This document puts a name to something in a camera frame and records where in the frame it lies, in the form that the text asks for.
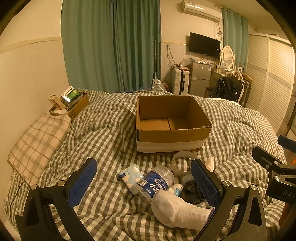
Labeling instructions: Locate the pale blue tissue pack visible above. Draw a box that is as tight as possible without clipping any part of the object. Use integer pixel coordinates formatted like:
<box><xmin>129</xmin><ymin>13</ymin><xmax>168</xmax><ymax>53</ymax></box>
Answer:
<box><xmin>119</xmin><ymin>163</ymin><xmax>145</xmax><ymax>195</ymax></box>

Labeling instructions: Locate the dark dressing table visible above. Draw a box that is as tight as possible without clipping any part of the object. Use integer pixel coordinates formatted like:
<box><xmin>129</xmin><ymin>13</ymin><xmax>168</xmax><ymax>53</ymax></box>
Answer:
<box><xmin>205</xmin><ymin>70</ymin><xmax>232</xmax><ymax>98</ymax></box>

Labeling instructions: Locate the large clear water jug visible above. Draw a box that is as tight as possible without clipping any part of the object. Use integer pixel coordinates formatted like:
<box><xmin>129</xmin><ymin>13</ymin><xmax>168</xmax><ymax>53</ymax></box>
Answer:
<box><xmin>151</xmin><ymin>79</ymin><xmax>166</xmax><ymax>92</ymax></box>

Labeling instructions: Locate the white hard suitcase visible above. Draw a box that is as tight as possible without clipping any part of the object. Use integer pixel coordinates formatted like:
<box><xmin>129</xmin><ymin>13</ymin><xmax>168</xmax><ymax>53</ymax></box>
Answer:
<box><xmin>171</xmin><ymin>68</ymin><xmax>190</xmax><ymax>95</ymax></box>

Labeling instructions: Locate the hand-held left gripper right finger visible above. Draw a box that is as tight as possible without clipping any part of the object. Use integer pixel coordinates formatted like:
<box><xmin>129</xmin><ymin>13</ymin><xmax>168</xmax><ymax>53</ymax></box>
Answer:
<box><xmin>191</xmin><ymin>159</ymin><xmax>267</xmax><ymax>241</ymax></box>

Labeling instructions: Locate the cream slim carton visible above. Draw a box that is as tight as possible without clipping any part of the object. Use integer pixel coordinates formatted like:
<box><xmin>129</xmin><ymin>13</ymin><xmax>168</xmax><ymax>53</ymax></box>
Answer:
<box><xmin>48</xmin><ymin>94</ymin><xmax>66</xmax><ymax>110</ymax></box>

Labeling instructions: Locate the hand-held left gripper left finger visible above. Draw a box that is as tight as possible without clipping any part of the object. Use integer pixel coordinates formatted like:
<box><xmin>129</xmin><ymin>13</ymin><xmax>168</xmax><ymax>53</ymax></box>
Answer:
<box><xmin>15</xmin><ymin>158</ymin><xmax>97</xmax><ymax>241</ymax></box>

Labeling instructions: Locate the black strap bundle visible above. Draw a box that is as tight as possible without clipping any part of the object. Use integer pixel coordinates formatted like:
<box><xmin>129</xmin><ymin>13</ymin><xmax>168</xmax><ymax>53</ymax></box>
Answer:
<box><xmin>180</xmin><ymin>179</ymin><xmax>206</xmax><ymax>204</ymax></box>

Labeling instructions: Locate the green printed carton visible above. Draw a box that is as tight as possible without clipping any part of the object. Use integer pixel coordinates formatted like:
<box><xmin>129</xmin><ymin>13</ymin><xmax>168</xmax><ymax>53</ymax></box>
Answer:
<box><xmin>60</xmin><ymin>86</ymin><xmax>83</xmax><ymax>109</ymax></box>

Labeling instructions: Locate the white pole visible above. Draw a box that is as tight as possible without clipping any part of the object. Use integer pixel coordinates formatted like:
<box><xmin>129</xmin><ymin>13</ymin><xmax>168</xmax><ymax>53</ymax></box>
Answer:
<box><xmin>154</xmin><ymin>40</ymin><xmax>159</xmax><ymax>80</ymax></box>

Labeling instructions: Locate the white oval mirror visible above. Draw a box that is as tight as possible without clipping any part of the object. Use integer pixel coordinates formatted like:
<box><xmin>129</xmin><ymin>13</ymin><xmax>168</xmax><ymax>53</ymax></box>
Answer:
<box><xmin>220</xmin><ymin>45</ymin><xmax>235</xmax><ymax>69</ymax></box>

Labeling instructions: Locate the plaid pillow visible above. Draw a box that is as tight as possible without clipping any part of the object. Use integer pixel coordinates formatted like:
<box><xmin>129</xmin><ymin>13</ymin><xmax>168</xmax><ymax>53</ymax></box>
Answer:
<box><xmin>8</xmin><ymin>113</ymin><xmax>72</xmax><ymax>186</ymax></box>

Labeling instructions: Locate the black wall television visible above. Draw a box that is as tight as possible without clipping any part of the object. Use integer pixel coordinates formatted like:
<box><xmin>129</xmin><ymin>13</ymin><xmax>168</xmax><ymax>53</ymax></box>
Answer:
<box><xmin>189</xmin><ymin>32</ymin><xmax>221</xmax><ymax>59</ymax></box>

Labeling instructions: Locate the large cardboard box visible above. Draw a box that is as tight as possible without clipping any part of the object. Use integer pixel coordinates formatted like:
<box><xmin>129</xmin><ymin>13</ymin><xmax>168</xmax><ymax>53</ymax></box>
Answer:
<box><xmin>136</xmin><ymin>95</ymin><xmax>213</xmax><ymax>153</ymax></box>

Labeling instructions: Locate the narrow teal curtain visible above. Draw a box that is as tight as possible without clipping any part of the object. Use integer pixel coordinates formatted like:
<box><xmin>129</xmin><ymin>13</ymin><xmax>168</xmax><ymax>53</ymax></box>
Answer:
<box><xmin>221</xmin><ymin>6</ymin><xmax>249</xmax><ymax>72</ymax></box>

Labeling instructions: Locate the black jacket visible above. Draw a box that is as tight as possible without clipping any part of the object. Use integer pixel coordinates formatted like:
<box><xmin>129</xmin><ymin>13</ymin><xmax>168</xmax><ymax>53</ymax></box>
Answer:
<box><xmin>211</xmin><ymin>76</ymin><xmax>243</xmax><ymax>101</ymax></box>

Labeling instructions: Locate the crumpled white tissue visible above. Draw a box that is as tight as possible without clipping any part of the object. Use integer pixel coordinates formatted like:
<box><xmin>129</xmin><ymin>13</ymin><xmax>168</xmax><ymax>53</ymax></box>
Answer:
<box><xmin>205</xmin><ymin>157</ymin><xmax>215</xmax><ymax>172</ymax></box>

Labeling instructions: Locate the clear plastic bag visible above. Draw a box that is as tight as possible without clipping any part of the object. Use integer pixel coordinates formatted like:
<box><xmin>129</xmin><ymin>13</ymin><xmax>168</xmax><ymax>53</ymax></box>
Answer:
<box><xmin>179</xmin><ymin>56</ymin><xmax>192</xmax><ymax>67</ymax></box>

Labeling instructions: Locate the small cardboard box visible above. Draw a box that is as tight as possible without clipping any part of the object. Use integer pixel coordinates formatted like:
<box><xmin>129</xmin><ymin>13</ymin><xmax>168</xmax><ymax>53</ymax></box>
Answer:
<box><xmin>48</xmin><ymin>92</ymin><xmax>90</xmax><ymax>121</ymax></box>

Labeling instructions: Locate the brown suitcase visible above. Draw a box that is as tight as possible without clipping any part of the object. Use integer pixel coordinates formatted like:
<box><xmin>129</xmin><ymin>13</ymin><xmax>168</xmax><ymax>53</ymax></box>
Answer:
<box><xmin>238</xmin><ymin>77</ymin><xmax>252</xmax><ymax>107</ymax></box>

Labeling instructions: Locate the clear tape roll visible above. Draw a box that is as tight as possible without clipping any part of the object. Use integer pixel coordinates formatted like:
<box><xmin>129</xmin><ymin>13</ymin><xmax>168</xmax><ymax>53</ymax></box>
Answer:
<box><xmin>170</xmin><ymin>151</ymin><xmax>199</xmax><ymax>176</ymax></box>

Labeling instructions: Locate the clear plastic water bottle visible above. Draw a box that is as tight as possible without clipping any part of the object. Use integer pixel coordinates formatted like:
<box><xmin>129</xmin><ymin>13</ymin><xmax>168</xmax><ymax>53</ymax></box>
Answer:
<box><xmin>135</xmin><ymin>165</ymin><xmax>175</xmax><ymax>204</ymax></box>

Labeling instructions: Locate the hanging wall cable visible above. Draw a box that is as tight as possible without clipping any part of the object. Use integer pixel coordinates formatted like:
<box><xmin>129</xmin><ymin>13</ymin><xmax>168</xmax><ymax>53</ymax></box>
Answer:
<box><xmin>166</xmin><ymin>45</ymin><xmax>176</xmax><ymax>68</ymax></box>

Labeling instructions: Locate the patterned cloth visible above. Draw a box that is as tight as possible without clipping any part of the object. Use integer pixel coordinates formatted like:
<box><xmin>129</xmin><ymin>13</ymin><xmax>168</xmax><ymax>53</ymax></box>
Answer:
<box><xmin>228</xmin><ymin>71</ymin><xmax>246</xmax><ymax>81</ymax></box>

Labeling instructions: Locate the white louvred wardrobe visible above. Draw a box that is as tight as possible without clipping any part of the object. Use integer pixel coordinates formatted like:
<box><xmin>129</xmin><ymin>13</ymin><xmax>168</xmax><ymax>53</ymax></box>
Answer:
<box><xmin>245</xmin><ymin>32</ymin><xmax>296</xmax><ymax>135</ymax></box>

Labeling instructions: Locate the silver mini fridge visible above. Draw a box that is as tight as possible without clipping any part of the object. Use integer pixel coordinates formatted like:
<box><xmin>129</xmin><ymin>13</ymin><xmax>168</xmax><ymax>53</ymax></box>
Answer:
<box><xmin>188</xmin><ymin>62</ymin><xmax>212</xmax><ymax>95</ymax></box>

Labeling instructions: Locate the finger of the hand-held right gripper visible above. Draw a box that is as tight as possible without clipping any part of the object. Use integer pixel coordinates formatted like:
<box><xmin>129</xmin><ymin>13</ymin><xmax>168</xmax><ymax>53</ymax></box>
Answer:
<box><xmin>252</xmin><ymin>146</ymin><xmax>288</xmax><ymax>173</ymax></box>
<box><xmin>277</xmin><ymin>136</ymin><xmax>296</xmax><ymax>147</ymax></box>

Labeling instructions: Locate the white air conditioner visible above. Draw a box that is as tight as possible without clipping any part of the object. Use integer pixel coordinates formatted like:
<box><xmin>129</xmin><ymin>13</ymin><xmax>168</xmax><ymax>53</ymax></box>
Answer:
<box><xmin>180</xmin><ymin>0</ymin><xmax>222</xmax><ymax>23</ymax></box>

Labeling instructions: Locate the small white blue bottle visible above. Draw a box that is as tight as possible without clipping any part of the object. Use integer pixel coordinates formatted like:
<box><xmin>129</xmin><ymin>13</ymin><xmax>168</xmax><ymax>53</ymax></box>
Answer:
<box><xmin>168</xmin><ymin>183</ymin><xmax>184</xmax><ymax>196</ymax></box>

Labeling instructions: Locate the green checked blanket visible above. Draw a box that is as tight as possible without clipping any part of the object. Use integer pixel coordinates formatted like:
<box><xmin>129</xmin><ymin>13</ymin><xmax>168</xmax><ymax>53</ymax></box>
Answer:
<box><xmin>5</xmin><ymin>89</ymin><xmax>289</xmax><ymax>241</ymax></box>

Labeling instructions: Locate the white sock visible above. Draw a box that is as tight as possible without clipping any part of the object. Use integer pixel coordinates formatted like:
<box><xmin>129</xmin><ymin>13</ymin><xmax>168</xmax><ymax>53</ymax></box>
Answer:
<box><xmin>151</xmin><ymin>190</ymin><xmax>215</xmax><ymax>231</ymax></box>

